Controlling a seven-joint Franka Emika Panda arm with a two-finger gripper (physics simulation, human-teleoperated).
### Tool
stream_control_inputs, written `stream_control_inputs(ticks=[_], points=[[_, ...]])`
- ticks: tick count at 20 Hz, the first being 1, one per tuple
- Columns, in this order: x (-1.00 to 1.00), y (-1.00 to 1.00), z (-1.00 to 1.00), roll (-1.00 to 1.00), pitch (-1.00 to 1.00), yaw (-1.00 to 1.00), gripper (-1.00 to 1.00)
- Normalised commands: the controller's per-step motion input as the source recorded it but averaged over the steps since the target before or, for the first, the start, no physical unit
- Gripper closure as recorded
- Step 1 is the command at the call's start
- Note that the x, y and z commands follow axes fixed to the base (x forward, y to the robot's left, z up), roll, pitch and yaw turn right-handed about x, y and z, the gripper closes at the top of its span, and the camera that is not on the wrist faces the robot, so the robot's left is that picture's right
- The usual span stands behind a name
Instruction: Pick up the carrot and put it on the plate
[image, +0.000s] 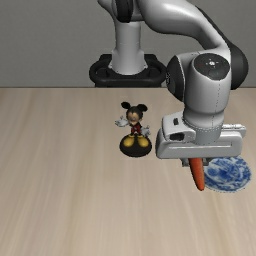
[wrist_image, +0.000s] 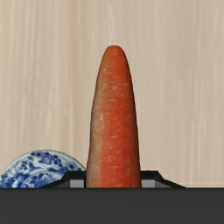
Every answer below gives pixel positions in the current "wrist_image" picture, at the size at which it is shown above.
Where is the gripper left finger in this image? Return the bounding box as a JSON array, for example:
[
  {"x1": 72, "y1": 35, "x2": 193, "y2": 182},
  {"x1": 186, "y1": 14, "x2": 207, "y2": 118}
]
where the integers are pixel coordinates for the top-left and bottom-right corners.
[{"x1": 43, "y1": 170, "x2": 88, "y2": 189}]

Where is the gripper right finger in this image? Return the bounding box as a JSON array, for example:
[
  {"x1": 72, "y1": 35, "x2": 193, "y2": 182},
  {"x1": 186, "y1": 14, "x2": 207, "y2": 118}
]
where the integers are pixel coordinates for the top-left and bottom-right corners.
[{"x1": 140, "y1": 170, "x2": 186, "y2": 189}]

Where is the orange carrot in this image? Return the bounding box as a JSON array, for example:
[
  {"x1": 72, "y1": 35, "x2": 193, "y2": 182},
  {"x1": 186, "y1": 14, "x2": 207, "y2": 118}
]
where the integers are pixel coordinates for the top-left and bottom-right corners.
[{"x1": 85, "y1": 45, "x2": 143, "y2": 189}]

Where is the blue and white plate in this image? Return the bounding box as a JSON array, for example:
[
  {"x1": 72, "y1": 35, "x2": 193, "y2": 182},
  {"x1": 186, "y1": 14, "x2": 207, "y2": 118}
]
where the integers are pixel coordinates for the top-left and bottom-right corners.
[{"x1": 0, "y1": 149, "x2": 87, "y2": 189}]

